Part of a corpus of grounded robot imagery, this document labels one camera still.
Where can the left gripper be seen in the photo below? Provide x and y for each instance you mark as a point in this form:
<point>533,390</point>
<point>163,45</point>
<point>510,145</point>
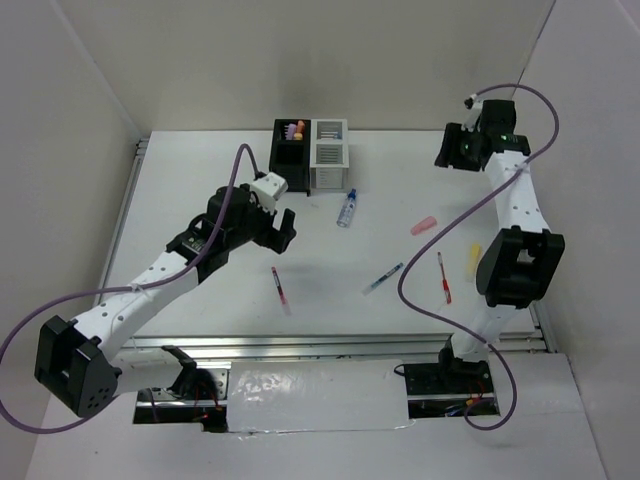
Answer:
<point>273,238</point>

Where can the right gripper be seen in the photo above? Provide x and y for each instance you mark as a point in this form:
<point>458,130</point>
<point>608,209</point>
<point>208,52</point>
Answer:
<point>452,134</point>

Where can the dark red pen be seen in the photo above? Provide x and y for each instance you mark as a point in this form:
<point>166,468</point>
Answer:
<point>282,297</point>

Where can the clear spray bottle blue cap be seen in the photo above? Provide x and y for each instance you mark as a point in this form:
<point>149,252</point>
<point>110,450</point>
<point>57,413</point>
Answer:
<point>347,210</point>

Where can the pink purple highlighter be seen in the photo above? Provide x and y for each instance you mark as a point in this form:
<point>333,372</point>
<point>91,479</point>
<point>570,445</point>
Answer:
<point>290,131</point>

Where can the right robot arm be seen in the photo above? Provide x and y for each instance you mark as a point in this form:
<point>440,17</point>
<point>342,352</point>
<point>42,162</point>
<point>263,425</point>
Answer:
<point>464,355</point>

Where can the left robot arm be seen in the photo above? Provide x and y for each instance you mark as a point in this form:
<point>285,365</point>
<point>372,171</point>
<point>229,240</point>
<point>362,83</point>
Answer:
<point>81,361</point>

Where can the black slotted container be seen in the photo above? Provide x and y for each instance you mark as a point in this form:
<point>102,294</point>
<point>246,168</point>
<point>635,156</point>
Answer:
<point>290,159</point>

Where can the white slotted container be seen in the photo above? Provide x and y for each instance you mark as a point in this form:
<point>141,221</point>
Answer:
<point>329,158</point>

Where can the yellow highlighter right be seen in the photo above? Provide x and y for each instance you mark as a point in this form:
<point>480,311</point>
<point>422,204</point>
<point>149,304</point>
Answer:
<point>473,260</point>

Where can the teal blue pen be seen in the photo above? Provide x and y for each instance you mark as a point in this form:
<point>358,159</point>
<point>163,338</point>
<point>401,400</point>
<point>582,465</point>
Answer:
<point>379,281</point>

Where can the white foil cover panel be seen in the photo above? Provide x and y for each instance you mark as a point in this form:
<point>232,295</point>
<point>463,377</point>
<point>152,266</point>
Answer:
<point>316,396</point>

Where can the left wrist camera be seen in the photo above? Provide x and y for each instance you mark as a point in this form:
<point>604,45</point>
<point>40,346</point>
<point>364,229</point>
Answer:
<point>268,189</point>

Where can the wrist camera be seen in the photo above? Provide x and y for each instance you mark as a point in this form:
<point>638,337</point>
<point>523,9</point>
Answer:
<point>268,189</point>
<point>474,105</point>

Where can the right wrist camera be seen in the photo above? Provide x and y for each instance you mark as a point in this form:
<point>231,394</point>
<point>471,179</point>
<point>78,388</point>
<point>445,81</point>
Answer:
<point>474,105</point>

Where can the aluminium front rail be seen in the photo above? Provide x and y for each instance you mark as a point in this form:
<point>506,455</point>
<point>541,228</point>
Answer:
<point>210,349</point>

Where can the left side rail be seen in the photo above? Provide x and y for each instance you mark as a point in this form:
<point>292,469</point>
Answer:
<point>137,162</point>

